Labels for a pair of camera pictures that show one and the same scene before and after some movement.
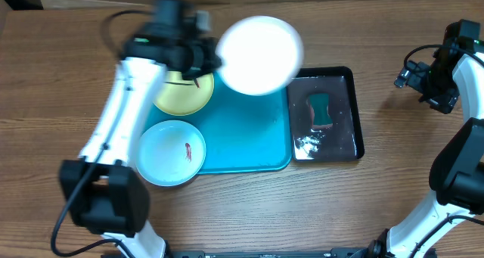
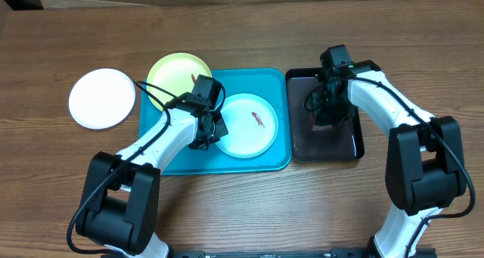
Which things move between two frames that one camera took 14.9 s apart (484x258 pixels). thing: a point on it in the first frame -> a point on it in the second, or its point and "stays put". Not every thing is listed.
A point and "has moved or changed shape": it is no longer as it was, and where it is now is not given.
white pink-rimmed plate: [261, 55] -> [101, 99]
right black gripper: [445, 104] -> [324, 116]
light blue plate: [171, 153] has moved or changed shape
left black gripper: [211, 61] -> [221, 131]
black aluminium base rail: [338, 253] stays put
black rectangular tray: [342, 141] stays put
